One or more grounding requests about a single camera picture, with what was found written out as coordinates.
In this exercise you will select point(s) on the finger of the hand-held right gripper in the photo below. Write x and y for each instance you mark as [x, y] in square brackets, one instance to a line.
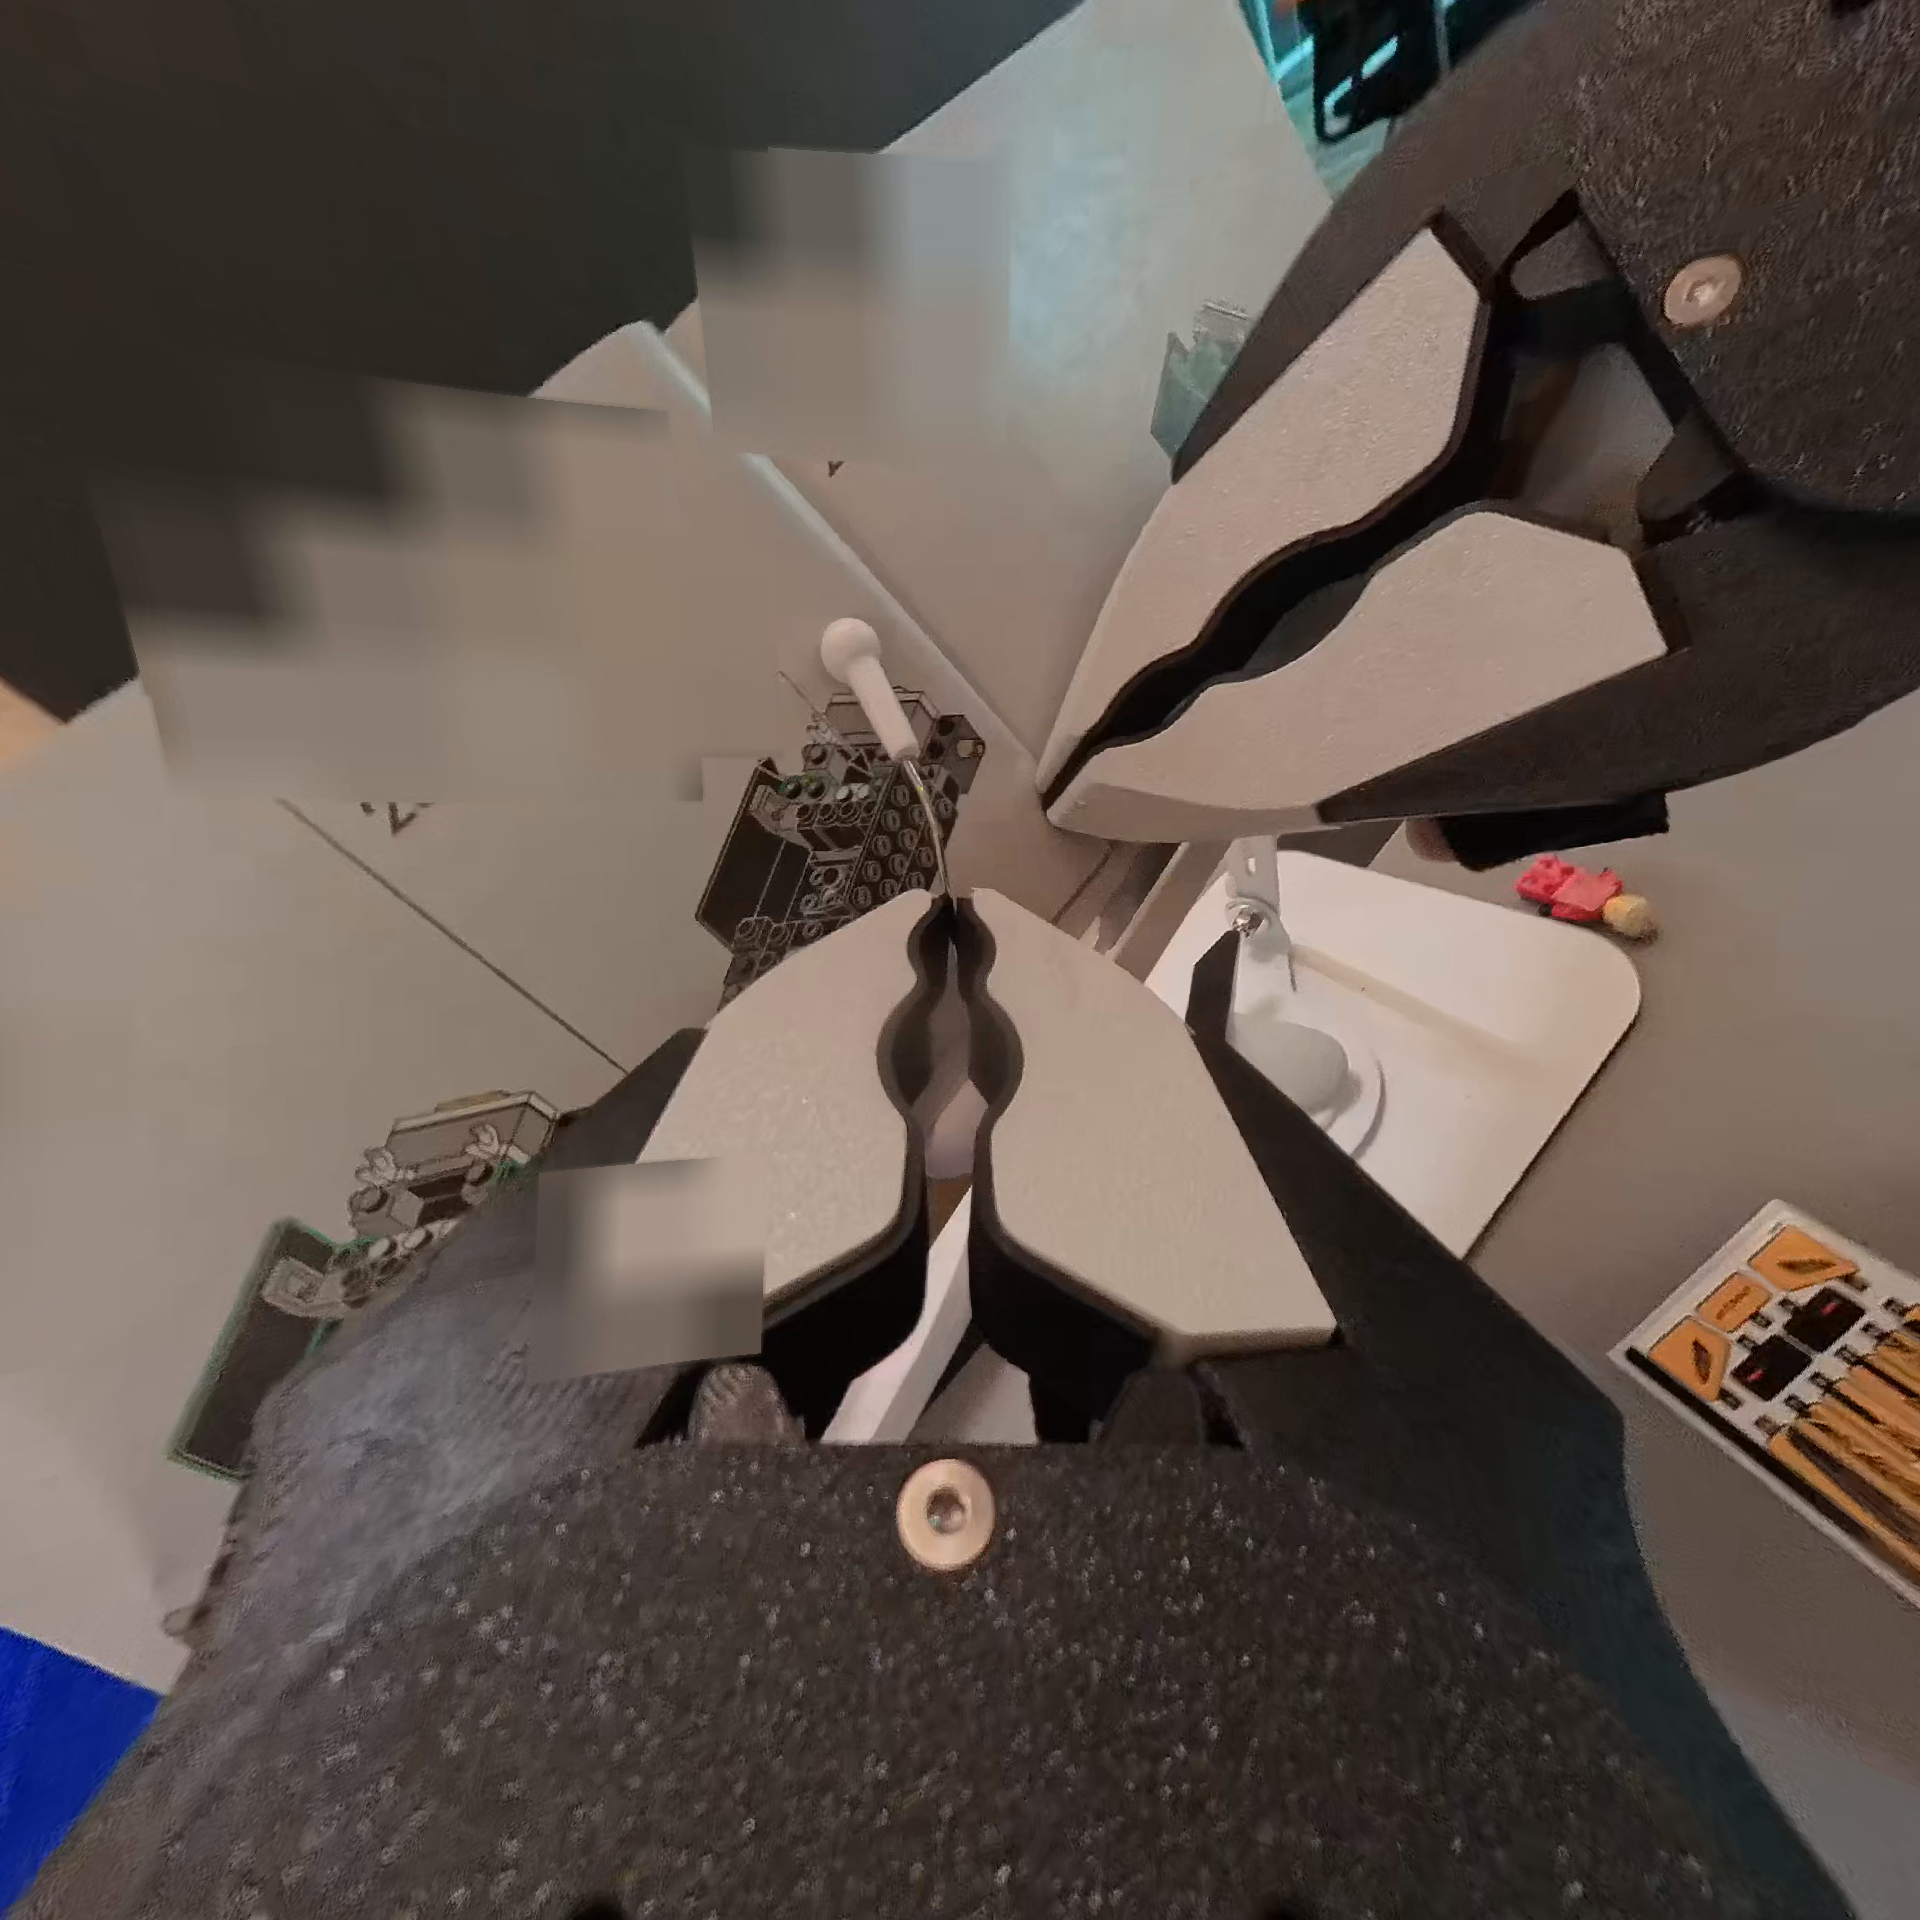
[1425, 661]
[1305, 420]

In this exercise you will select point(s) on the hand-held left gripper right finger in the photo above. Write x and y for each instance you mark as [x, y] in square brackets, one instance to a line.
[1140, 1170]

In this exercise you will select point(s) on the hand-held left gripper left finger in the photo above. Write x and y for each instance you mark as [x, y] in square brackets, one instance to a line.
[794, 1065]

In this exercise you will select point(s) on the white book stand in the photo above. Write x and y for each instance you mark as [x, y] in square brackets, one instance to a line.
[1501, 1034]

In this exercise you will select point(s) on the instruction booklet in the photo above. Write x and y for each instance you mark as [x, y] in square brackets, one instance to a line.
[375, 975]

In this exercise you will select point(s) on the blue plastic bin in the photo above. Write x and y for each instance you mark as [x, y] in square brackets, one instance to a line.
[60, 1755]

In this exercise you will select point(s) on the red toy brick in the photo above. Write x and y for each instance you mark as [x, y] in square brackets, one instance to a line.
[1569, 893]

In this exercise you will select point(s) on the tan round toy piece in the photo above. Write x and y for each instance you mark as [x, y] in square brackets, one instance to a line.
[1629, 915]

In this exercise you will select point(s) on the orange sticker sheet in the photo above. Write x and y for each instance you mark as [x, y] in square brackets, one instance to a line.
[1784, 1351]

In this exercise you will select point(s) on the dark grey partition panel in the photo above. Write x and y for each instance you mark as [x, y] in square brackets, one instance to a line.
[301, 181]

